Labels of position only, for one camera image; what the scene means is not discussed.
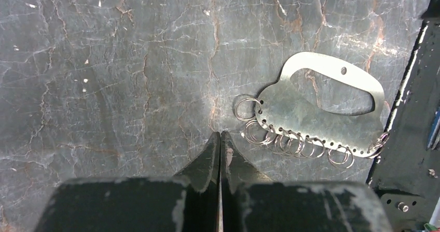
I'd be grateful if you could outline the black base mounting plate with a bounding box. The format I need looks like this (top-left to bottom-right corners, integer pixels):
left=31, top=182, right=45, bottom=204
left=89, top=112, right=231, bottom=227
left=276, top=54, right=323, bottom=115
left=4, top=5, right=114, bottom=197
left=368, top=0, right=439, bottom=231

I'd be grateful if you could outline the metal key organizer plate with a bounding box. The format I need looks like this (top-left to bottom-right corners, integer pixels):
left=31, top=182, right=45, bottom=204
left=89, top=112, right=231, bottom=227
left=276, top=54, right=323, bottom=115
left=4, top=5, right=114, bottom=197
left=239, top=52, right=389, bottom=169

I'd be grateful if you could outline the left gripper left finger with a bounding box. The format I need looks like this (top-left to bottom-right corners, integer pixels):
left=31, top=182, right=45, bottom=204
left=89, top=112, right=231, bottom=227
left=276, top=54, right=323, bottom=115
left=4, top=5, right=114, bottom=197
left=35, top=132, right=220, bottom=231

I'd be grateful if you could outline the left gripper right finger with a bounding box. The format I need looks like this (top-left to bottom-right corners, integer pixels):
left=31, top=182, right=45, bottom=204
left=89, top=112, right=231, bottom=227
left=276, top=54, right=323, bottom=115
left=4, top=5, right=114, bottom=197
left=221, top=131, right=392, bottom=231

